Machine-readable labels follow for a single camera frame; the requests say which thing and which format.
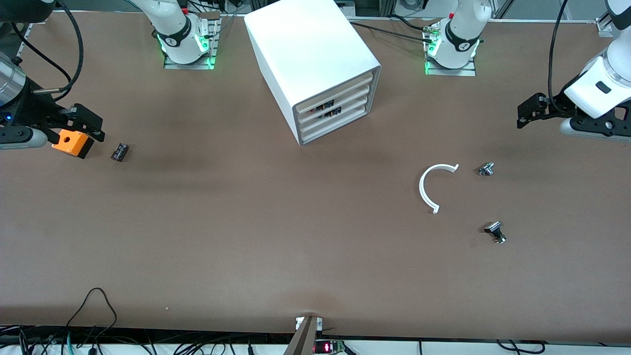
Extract orange button enclosure box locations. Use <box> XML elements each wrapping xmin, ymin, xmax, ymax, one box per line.
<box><xmin>52</xmin><ymin>129</ymin><xmax>94</xmax><ymax>159</ymax></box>

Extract black looped cable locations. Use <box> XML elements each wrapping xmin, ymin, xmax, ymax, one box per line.
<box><xmin>64</xmin><ymin>287</ymin><xmax>119</xmax><ymax>355</ymax></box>

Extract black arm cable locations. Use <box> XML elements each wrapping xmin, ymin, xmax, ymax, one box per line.
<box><xmin>10</xmin><ymin>0</ymin><xmax>84</xmax><ymax>94</ymax></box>
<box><xmin>547</xmin><ymin>0</ymin><xmax>571</xmax><ymax>115</ymax></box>

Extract white curved plastic arc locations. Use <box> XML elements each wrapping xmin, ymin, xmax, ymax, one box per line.
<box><xmin>419</xmin><ymin>164</ymin><xmax>460</xmax><ymax>215</ymax></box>

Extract black table cable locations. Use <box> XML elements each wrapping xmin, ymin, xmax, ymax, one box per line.
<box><xmin>349</xmin><ymin>21</ymin><xmax>434</xmax><ymax>41</ymax></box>

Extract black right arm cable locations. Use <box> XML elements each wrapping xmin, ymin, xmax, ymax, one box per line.
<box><xmin>10</xmin><ymin>0</ymin><xmax>84</xmax><ymax>94</ymax></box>

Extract red display circuit board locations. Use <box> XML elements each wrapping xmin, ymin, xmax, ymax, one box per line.
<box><xmin>315</xmin><ymin>339</ymin><xmax>346</xmax><ymax>355</ymax></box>

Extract camera mount post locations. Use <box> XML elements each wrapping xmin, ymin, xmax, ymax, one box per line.
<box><xmin>283</xmin><ymin>316</ymin><xmax>323</xmax><ymax>355</ymax></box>

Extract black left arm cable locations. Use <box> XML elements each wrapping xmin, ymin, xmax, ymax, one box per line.
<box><xmin>547</xmin><ymin>0</ymin><xmax>571</xmax><ymax>115</ymax></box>

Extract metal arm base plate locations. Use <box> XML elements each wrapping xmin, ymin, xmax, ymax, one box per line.
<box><xmin>424</xmin><ymin>25</ymin><xmax>477</xmax><ymax>77</ymax></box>
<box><xmin>164</xmin><ymin>12</ymin><xmax>221</xmax><ymax>70</ymax></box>

